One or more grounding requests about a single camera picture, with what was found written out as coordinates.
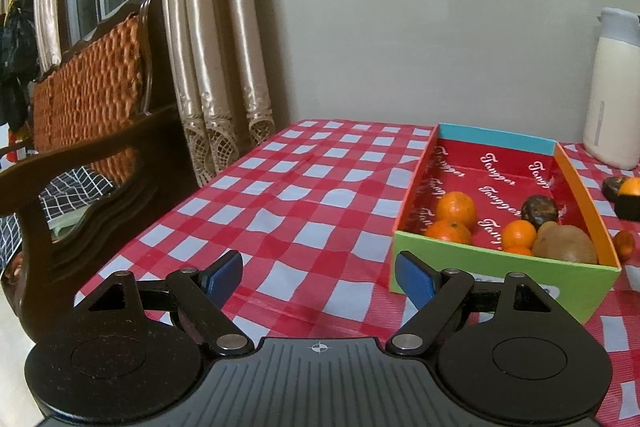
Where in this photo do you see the beige curtain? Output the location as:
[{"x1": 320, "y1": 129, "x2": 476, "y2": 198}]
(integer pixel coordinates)
[{"x1": 36, "y1": 0, "x2": 276, "y2": 184}]

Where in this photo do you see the cream grey thermos jug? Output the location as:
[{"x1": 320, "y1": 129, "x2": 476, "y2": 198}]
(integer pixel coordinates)
[{"x1": 582, "y1": 8, "x2": 639, "y2": 170}]

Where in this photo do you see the small orange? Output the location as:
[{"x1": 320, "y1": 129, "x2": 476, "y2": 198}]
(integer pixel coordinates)
[
  {"x1": 618, "y1": 176, "x2": 640, "y2": 197},
  {"x1": 501, "y1": 220, "x2": 537, "y2": 249}
]

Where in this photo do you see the red white checkered tablecloth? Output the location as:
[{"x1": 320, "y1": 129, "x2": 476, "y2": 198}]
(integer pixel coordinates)
[{"x1": 85, "y1": 120, "x2": 639, "y2": 426}]

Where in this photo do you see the wrinkled reddish tangerine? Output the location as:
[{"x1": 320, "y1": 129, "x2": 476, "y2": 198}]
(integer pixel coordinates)
[{"x1": 613, "y1": 230, "x2": 637, "y2": 263}]

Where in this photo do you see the brown kiwi fruit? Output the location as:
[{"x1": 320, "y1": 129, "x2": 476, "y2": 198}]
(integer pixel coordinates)
[{"x1": 532, "y1": 225, "x2": 598, "y2": 265}]

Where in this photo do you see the checked dark cloth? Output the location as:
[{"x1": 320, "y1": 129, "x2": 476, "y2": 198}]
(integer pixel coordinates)
[{"x1": 1, "y1": 167, "x2": 116, "y2": 269}]

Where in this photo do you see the wooden chair orange cushion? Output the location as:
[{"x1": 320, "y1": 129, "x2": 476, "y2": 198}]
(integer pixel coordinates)
[{"x1": 1, "y1": 0, "x2": 198, "y2": 340}]

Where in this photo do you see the dark mangosteen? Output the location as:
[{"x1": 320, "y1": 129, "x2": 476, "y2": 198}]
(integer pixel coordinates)
[
  {"x1": 601, "y1": 176, "x2": 627, "y2": 202},
  {"x1": 521, "y1": 194, "x2": 559, "y2": 230}
]

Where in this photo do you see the colourful cardboard box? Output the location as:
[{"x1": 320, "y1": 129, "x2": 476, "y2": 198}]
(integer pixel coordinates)
[{"x1": 392, "y1": 124, "x2": 622, "y2": 323}]

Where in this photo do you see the small tan longan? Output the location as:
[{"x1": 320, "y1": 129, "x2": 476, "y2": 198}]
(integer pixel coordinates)
[{"x1": 537, "y1": 221, "x2": 558, "y2": 235}]

